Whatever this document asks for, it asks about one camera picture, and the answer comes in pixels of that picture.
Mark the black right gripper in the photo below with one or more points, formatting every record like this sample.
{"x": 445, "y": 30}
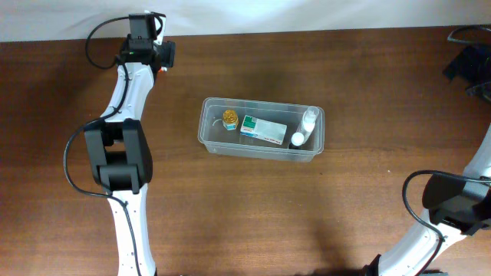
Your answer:
{"x": 466, "y": 64}

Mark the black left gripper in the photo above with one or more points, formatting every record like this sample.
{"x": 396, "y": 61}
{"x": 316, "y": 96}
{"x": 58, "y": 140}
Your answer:
{"x": 168, "y": 50}

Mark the small gold-lid balm jar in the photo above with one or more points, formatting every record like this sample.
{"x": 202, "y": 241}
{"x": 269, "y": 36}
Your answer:
{"x": 230, "y": 119}

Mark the white green medicine box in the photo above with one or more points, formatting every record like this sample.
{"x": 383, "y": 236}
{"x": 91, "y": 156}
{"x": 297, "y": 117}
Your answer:
{"x": 263, "y": 130}

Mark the white calamine lotion bottle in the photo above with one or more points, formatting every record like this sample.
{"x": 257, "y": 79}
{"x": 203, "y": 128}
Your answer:
{"x": 308, "y": 121}

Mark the black tube white cap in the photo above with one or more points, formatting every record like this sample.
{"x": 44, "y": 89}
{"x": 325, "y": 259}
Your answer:
{"x": 296, "y": 141}

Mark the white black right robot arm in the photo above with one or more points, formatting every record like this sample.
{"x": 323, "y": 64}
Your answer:
{"x": 454, "y": 207}

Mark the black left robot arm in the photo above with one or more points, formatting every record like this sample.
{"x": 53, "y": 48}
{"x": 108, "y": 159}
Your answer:
{"x": 120, "y": 157}

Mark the clear plastic container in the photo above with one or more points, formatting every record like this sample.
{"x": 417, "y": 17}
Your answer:
{"x": 220, "y": 141}

